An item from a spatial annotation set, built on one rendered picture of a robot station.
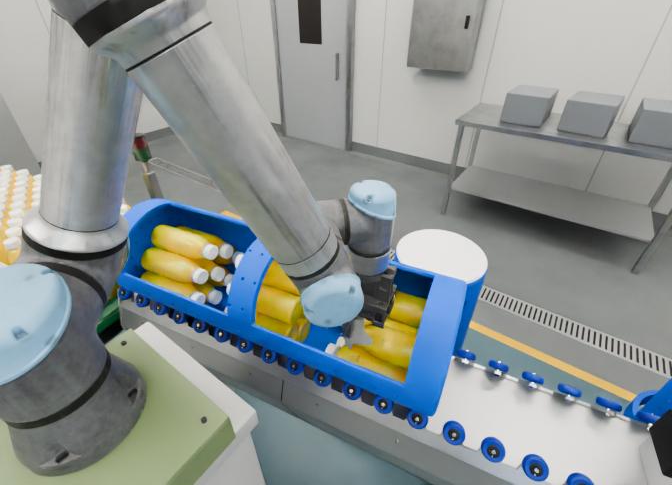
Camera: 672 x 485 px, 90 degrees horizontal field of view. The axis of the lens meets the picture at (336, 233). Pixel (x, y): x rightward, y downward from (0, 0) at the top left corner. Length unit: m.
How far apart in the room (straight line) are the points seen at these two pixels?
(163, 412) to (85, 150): 0.36
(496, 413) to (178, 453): 0.66
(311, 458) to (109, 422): 1.34
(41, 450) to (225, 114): 0.45
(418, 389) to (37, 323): 0.55
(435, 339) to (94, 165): 0.56
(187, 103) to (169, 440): 0.44
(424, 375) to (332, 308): 0.31
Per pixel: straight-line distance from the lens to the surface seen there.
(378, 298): 0.63
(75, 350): 0.50
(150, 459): 0.57
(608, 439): 1.01
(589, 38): 3.76
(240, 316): 0.79
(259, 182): 0.31
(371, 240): 0.54
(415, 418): 0.82
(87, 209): 0.51
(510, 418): 0.94
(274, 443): 1.87
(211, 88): 0.29
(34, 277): 0.50
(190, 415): 0.58
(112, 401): 0.56
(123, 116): 0.46
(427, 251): 1.11
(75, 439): 0.57
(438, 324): 0.65
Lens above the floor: 1.69
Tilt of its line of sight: 34 degrees down
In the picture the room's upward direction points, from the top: straight up
